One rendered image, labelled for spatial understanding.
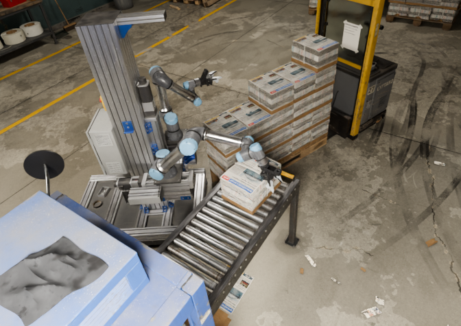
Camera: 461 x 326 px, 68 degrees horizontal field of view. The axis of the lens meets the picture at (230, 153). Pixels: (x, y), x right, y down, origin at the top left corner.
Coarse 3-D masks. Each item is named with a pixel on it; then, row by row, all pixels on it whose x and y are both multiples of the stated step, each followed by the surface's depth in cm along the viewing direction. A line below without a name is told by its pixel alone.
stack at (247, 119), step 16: (224, 112) 346; (240, 112) 344; (256, 112) 341; (288, 112) 349; (304, 112) 364; (208, 128) 331; (224, 128) 325; (240, 128) 323; (256, 128) 332; (272, 128) 347; (288, 128) 361; (304, 128) 378; (208, 144) 349; (224, 144) 316; (272, 144) 360; (288, 144) 376; (304, 144) 395; (224, 160) 331; (288, 160) 392
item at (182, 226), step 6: (216, 186) 273; (210, 192) 268; (216, 192) 268; (204, 198) 264; (210, 198) 264; (198, 204) 260; (204, 204) 260; (198, 210) 256; (192, 216) 252; (186, 222) 248; (180, 228) 245; (174, 234) 241; (168, 240) 237; (162, 246) 234; (162, 252) 231; (168, 252) 237
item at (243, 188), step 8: (232, 168) 253; (224, 176) 247; (232, 176) 246; (240, 176) 246; (248, 176) 246; (256, 176) 245; (224, 184) 248; (232, 184) 241; (240, 184) 240; (248, 184) 240; (256, 184) 239; (264, 184) 244; (224, 192) 256; (232, 192) 249; (240, 192) 240; (248, 192) 234; (256, 192) 238; (240, 200) 248; (248, 200) 241; (256, 200) 244; (248, 208) 246
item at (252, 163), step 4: (252, 160) 258; (268, 160) 257; (272, 160) 257; (248, 164) 255; (252, 164) 255; (256, 164) 255; (272, 164) 253; (276, 164) 253; (280, 164) 253; (256, 168) 251; (260, 168) 251; (280, 168) 255; (272, 180) 253; (276, 180) 259; (276, 184) 262
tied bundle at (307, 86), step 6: (312, 78) 343; (294, 84) 334; (300, 84) 337; (306, 84) 343; (312, 84) 349; (294, 90) 338; (300, 90) 342; (306, 90) 346; (312, 90) 353; (294, 96) 340; (300, 96) 347
